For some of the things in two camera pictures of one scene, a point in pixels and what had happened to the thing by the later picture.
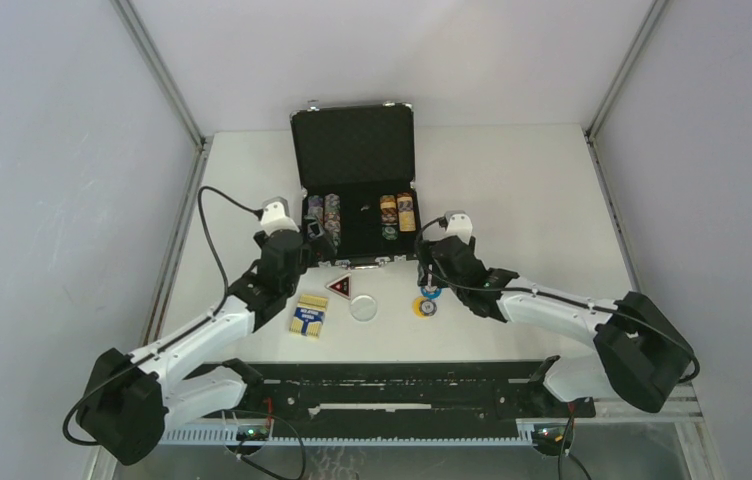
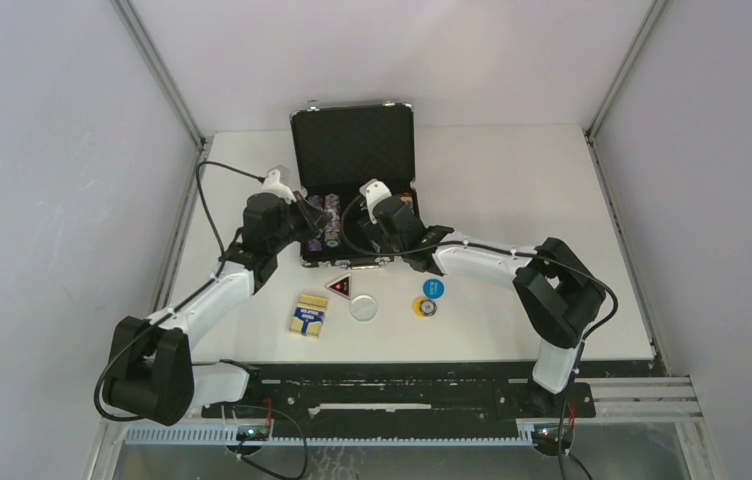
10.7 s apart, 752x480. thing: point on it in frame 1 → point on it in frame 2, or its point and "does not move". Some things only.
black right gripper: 427,257 → 379,228
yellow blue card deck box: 308,316 does not move
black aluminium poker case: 358,165 does not move
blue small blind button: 431,294 does not move
